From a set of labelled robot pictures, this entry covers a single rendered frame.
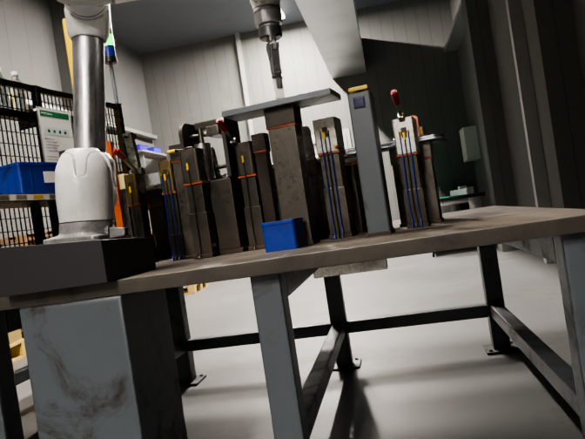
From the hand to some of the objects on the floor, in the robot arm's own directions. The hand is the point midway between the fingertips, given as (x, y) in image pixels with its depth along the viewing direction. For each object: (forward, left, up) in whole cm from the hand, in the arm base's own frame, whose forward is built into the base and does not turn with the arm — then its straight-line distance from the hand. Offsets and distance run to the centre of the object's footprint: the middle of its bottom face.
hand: (279, 88), depth 190 cm
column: (-31, +46, -126) cm, 138 cm away
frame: (+36, +45, -123) cm, 136 cm away
